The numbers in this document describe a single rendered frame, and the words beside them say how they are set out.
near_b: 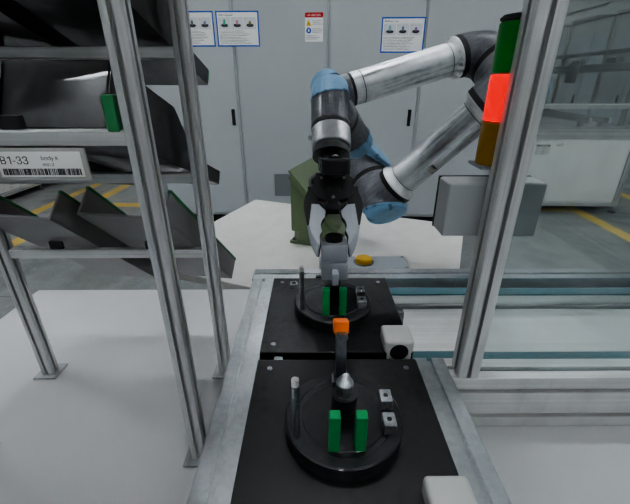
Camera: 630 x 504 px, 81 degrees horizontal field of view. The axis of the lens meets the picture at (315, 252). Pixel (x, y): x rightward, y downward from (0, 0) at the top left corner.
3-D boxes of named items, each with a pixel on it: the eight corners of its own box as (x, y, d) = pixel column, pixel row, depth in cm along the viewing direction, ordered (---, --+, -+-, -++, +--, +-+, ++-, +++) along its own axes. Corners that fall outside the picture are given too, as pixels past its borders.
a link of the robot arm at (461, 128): (368, 194, 120) (527, 53, 88) (386, 232, 114) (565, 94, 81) (343, 187, 112) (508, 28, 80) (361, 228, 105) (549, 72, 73)
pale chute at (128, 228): (172, 273, 77) (177, 253, 79) (232, 278, 75) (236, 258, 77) (75, 214, 51) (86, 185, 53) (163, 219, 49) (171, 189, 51)
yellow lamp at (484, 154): (468, 159, 48) (475, 119, 46) (506, 159, 48) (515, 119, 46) (484, 167, 43) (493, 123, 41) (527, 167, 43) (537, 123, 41)
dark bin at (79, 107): (151, 181, 67) (154, 141, 67) (219, 184, 65) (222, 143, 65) (-4, 130, 39) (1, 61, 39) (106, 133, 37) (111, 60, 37)
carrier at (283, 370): (258, 369, 57) (252, 300, 52) (414, 368, 57) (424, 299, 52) (225, 551, 35) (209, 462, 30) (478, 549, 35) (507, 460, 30)
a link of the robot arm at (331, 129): (352, 118, 68) (307, 119, 68) (353, 140, 66) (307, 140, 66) (348, 142, 75) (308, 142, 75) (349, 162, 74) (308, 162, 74)
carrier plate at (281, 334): (274, 286, 80) (273, 277, 79) (384, 285, 80) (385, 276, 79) (259, 362, 58) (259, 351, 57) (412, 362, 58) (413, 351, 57)
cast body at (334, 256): (320, 266, 68) (320, 229, 65) (344, 266, 68) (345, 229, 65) (321, 285, 60) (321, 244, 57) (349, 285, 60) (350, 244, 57)
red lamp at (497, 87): (475, 118, 46) (482, 74, 44) (515, 118, 46) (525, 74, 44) (493, 122, 41) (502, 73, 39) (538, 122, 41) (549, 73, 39)
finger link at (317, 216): (318, 263, 67) (328, 217, 70) (319, 254, 61) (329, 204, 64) (302, 260, 67) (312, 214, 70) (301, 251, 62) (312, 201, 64)
